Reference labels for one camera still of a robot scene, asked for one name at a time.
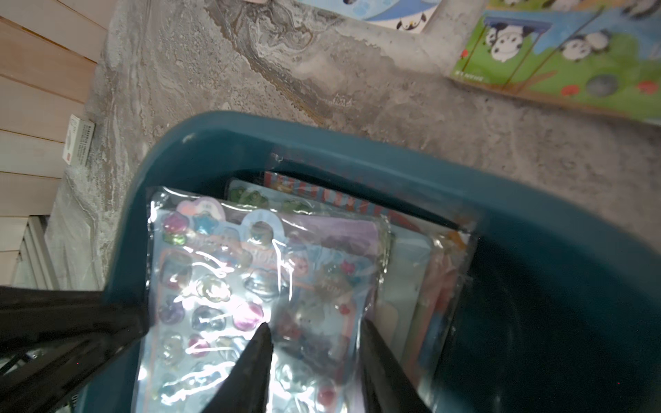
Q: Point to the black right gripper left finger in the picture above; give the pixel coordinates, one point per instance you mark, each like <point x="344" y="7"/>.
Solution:
<point x="246" y="389"/>

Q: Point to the blue penguin sticker sheet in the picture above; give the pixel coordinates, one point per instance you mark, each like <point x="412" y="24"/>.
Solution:
<point x="402" y="15"/>

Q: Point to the small white card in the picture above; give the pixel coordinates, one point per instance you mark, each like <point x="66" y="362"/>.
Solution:
<point x="78" y="141"/>

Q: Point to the yellow animal sticker sheet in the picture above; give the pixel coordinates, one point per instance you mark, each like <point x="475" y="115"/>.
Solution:
<point x="597" y="56"/>

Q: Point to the teal plastic storage box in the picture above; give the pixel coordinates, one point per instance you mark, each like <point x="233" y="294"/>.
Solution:
<point x="564" y="311"/>

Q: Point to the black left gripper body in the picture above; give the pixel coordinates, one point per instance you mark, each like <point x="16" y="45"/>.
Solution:
<point x="79" y="334"/>

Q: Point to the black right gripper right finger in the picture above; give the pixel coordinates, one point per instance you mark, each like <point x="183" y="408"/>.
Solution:
<point x="384" y="384"/>

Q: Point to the lilac gem sticker sheet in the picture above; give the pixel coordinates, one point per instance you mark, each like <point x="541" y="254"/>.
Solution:
<point x="218" y="270"/>

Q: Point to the pink character sticker sheet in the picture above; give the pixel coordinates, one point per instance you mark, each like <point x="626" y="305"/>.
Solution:
<point x="449" y="253"/>

